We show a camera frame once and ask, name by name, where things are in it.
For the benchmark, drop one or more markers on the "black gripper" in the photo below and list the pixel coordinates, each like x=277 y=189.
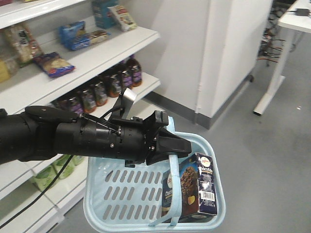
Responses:
x=137 y=141

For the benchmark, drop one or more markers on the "light blue plastic basket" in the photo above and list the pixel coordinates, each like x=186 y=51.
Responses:
x=120 y=199

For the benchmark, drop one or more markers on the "dark blue Chocofello cookie box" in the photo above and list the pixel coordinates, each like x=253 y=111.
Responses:
x=196 y=175

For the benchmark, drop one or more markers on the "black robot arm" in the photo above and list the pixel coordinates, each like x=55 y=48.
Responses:
x=42 y=132

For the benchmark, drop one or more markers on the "white snack shelving unit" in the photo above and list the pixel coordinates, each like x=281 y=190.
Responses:
x=23 y=209

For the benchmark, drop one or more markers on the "blue cookie pack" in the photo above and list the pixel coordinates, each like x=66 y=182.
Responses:
x=73 y=36

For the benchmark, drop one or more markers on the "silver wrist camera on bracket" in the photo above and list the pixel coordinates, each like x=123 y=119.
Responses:
x=123 y=104

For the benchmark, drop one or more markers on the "white desk with cables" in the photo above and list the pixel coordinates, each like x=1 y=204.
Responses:
x=291 y=23

